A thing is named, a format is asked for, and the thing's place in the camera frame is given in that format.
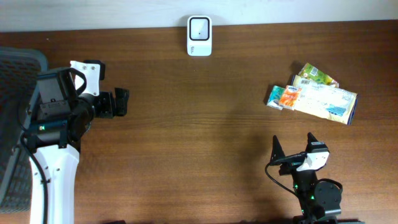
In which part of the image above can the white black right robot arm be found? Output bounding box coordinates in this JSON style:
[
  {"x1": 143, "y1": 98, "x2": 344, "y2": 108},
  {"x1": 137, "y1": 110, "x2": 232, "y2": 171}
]
[{"x1": 264, "y1": 133, "x2": 361, "y2": 224}]

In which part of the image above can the white barcode scanner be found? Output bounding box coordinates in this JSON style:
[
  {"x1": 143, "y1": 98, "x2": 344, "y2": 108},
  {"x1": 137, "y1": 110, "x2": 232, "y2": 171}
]
[{"x1": 187, "y1": 16, "x2": 213, "y2": 57}]

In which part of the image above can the green tea drink carton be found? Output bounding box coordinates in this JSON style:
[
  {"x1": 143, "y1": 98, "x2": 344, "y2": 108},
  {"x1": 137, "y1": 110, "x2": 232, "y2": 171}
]
[{"x1": 298, "y1": 63, "x2": 340, "y2": 88}]

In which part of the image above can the yellow snack bag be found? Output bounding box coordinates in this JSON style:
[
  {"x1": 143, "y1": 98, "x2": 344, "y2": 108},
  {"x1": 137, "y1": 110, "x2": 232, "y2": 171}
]
[{"x1": 292, "y1": 75, "x2": 358, "y2": 125}]

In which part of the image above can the teal Kleenex tissue pack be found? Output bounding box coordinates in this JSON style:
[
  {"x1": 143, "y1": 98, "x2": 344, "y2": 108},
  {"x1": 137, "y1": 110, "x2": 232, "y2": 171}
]
[{"x1": 266, "y1": 86, "x2": 285, "y2": 110}]

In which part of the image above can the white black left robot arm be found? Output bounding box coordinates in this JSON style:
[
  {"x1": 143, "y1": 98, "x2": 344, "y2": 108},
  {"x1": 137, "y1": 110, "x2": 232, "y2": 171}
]
[{"x1": 20, "y1": 64, "x2": 129, "y2": 223}]

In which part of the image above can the orange Kleenex tissue pack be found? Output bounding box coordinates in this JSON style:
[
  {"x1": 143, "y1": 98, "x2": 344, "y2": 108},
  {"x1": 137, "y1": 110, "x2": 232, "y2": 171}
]
[{"x1": 279, "y1": 85, "x2": 302, "y2": 110}]

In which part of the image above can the grey plastic mesh basket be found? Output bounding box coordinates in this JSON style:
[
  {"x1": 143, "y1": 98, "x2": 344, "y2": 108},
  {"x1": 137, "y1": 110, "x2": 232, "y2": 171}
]
[{"x1": 1, "y1": 47, "x2": 49, "y2": 214}]

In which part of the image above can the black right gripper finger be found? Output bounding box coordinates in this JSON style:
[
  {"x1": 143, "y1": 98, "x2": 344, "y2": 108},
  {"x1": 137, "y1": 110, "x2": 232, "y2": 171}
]
[
  {"x1": 270, "y1": 135, "x2": 285, "y2": 165},
  {"x1": 307, "y1": 133, "x2": 320, "y2": 146}
]

